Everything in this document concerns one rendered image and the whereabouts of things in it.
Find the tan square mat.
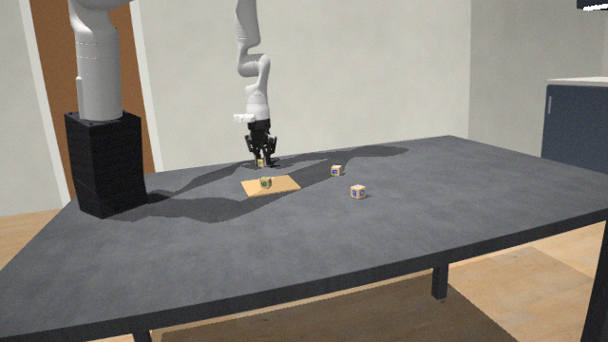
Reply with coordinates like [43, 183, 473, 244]
[241, 175, 301, 198]

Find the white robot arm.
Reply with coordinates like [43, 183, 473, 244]
[68, 0, 271, 123]

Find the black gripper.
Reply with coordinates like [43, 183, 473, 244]
[245, 119, 277, 167]

